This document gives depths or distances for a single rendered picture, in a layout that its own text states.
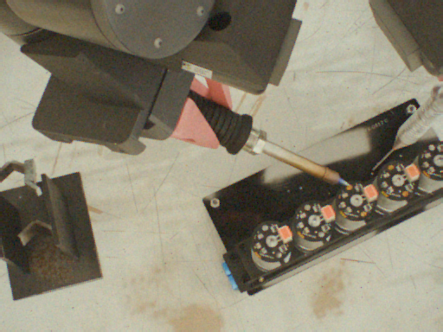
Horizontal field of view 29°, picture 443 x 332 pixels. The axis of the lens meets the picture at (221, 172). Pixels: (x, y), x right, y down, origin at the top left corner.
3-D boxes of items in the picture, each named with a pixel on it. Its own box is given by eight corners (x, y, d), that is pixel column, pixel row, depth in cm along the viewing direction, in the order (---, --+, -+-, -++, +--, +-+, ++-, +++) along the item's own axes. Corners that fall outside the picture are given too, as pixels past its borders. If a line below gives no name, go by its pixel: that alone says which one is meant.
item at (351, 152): (249, 298, 56) (248, 296, 55) (202, 201, 58) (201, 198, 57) (464, 193, 58) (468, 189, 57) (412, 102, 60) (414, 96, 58)
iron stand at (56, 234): (96, 217, 62) (56, 109, 56) (106, 306, 55) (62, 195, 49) (14, 238, 62) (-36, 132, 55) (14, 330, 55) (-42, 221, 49)
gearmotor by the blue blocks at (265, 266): (244, 246, 56) (244, 232, 51) (279, 230, 56) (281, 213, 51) (261, 280, 56) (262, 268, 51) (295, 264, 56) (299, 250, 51)
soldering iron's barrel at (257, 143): (334, 169, 52) (241, 126, 50) (347, 167, 51) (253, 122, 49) (326, 192, 52) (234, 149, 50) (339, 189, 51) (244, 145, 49)
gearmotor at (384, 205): (360, 191, 57) (370, 170, 52) (393, 175, 57) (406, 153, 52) (377, 224, 56) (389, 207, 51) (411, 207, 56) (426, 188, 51)
